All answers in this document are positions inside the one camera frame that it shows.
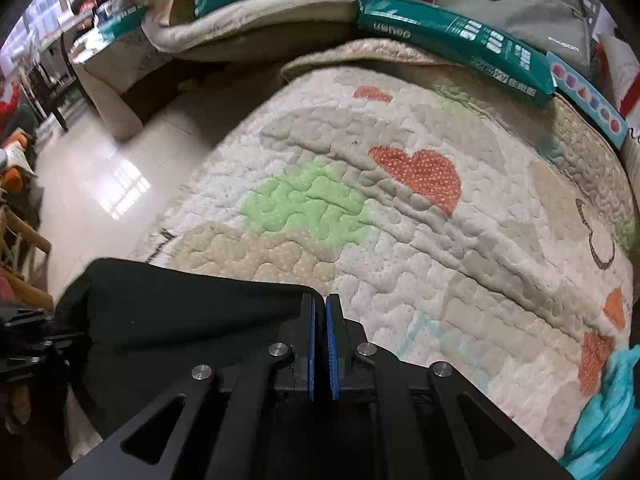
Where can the green plastic package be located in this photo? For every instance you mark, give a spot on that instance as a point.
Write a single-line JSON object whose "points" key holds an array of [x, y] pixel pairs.
{"points": [[450, 35]]}

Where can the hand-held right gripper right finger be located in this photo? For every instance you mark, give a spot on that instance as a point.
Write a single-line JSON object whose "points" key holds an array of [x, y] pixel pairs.
{"points": [[332, 345]]}

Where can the white and red pillow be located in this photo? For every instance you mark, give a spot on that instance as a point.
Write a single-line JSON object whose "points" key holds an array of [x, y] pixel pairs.
{"points": [[620, 70]]}

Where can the blue box with coloured shapes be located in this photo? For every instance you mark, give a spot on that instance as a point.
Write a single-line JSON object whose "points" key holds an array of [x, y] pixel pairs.
{"points": [[585, 95]]}

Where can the table with beige tablecloth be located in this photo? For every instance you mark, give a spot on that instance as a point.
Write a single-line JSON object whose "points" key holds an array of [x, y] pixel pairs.
{"points": [[107, 75]]}

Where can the grey fabric bag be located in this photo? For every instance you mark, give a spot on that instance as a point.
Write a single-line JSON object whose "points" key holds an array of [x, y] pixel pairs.
{"points": [[520, 5]]}

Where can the teal fuzzy cloth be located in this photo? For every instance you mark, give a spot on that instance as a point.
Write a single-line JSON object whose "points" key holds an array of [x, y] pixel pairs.
{"points": [[607, 410]]}

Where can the beige sofa cushion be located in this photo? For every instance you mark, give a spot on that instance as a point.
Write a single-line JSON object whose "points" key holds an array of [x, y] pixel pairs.
{"points": [[260, 15]]}

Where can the dark wooden chair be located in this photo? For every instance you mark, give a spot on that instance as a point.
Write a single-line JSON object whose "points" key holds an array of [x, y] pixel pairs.
{"points": [[47, 75]]}

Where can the black pants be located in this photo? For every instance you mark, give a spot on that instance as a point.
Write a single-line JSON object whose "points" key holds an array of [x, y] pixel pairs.
{"points": [[165, 310]]}

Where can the quilted patchwork blanket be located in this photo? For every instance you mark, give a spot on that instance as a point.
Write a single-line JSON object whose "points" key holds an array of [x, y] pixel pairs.
{"points": [[400, 220]]}

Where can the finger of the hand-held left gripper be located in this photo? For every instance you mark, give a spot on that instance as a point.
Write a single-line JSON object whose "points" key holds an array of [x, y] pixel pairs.
{"points": [[67, 338]]}

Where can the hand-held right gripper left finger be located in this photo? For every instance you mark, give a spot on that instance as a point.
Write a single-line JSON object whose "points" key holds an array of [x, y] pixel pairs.
{"points": [[312, 345]]}

